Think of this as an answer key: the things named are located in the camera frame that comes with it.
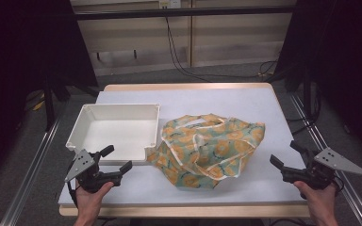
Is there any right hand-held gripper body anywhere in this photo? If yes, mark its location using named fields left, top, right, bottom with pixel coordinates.
left=281, top=147, right=362, bottom=191

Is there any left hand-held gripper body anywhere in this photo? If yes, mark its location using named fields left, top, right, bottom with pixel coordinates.
left=64, top=149, right=123, bottom=193

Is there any white plastic tray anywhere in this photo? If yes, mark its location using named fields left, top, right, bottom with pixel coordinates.
left=65, top=103, right=161, bottom=167

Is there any green orange patterned shopping bag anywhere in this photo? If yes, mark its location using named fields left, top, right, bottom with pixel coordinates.
left=146, top=113, right=267, bottom=191

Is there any person's left hand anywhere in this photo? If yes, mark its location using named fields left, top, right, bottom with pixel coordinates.
left=74, top=181, right=115, bottom=220

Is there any person's right hand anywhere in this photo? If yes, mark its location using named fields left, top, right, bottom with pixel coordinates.
left=293, top=181, right=337, bottom=220

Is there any wooden table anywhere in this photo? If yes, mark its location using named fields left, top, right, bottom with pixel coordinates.
left=58, top=82, right=311, bottom=218

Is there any black metal stand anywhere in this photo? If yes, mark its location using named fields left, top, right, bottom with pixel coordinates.
left=41, top=74, right=57, bottom=132

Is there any white table mat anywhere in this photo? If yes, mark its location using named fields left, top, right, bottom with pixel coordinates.
left=58, top=88, right=307, bottom=206

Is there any black curtain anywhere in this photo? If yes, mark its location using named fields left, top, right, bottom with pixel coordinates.
left=276, top=0, right=362, bottom=164
left=0, top=0, right=99, bottom=189

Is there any black horizontal bar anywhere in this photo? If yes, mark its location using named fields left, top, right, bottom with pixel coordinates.
left=74, top=5, right=297, bottom=22

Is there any left hand-held gripper cable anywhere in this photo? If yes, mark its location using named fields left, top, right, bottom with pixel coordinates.
left=67, top=181, right=78, bottom=209

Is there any aluminium floor rail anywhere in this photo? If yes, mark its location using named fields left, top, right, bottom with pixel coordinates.
left=289, top=93, right=362, bottom=226
left=0, top=119, right=61, bottom=226

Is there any looped black cable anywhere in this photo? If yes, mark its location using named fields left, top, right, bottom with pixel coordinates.
left=257, top=59, right=279, bottom=78

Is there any long black cable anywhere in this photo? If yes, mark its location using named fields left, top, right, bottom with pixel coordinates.
left=164, top=16, right=265, bottom=83

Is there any white wall socket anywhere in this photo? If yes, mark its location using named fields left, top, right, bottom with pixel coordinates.
left=158, top=0, right=182, bottom=9

